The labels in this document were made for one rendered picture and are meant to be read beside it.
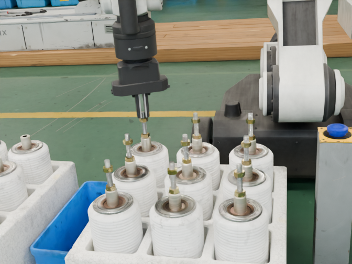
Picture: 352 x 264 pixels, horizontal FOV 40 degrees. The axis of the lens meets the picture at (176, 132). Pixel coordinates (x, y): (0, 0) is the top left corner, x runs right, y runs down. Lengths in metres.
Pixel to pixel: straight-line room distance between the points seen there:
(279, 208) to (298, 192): 0.42
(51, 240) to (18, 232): 0.10
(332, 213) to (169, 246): 0.36
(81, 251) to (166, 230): 0.17
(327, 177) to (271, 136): 0.36
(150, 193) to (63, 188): 0.30
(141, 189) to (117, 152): 0.75
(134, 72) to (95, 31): 2.00
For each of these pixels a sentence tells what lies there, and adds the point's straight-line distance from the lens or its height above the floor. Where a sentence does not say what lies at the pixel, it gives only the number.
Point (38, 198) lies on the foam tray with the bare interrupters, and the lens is 1.13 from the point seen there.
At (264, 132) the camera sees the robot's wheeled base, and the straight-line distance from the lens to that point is 1.33.
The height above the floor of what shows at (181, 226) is 0.24.
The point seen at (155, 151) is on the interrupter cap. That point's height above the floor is 0.25.
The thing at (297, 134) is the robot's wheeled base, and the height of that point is 0.18.
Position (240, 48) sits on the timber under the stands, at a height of 0.07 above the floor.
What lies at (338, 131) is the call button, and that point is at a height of 0.33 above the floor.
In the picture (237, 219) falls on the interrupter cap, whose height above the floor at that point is 0.25.
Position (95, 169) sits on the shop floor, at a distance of 1.61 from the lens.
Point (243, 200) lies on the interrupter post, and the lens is 0.83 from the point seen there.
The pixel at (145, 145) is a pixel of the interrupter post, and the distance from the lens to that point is 1.09.
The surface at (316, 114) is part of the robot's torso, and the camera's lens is 1.19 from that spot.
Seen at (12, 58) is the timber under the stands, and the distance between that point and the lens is 3.18.
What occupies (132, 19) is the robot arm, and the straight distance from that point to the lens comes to 0.95.
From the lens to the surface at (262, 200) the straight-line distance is 0.94.
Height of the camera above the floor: 0.71
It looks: 23 degrees down
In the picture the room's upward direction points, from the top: 5 degrees counter-clockwise
